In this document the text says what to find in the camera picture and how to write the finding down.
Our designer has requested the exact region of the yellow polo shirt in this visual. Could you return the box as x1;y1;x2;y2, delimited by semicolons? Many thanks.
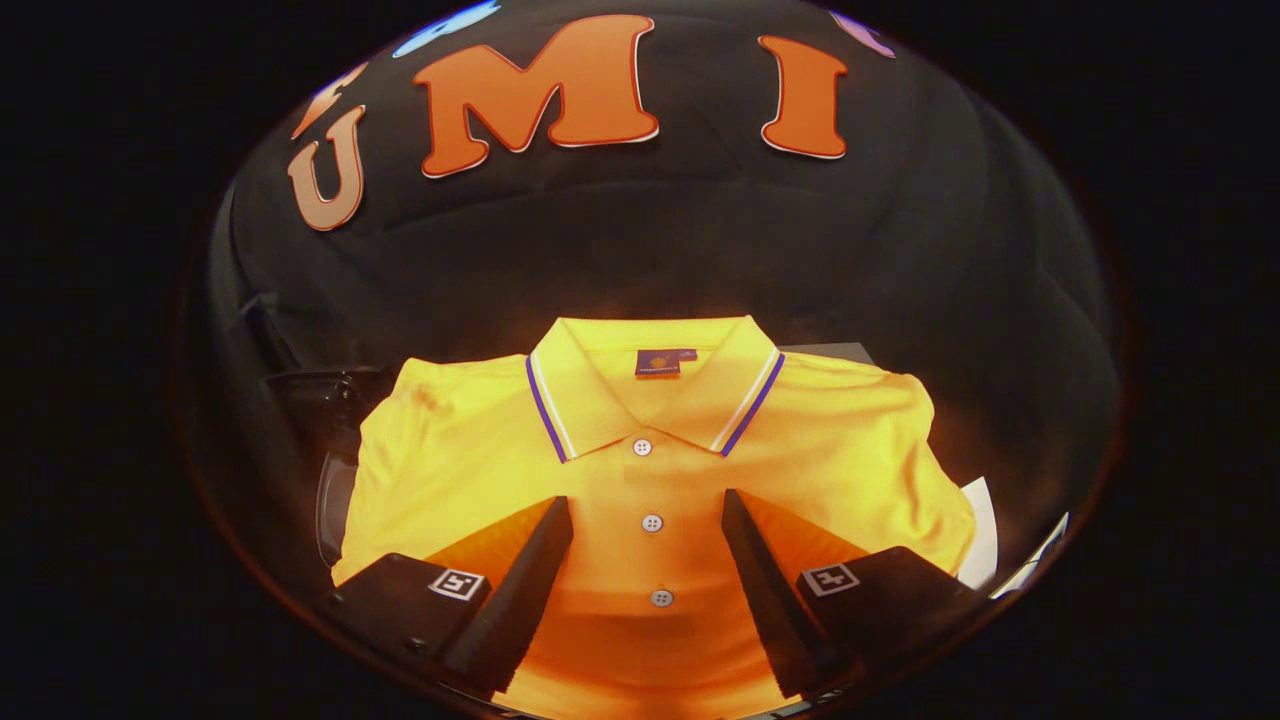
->
330;315;979;720

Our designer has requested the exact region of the grey washing machine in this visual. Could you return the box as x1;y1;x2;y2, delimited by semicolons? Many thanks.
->
300;440;366;573

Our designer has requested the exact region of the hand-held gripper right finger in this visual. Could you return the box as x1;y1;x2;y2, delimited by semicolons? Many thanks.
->
720;488;996;698

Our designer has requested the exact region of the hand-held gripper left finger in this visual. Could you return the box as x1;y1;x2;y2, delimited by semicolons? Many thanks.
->
325;495;576;698

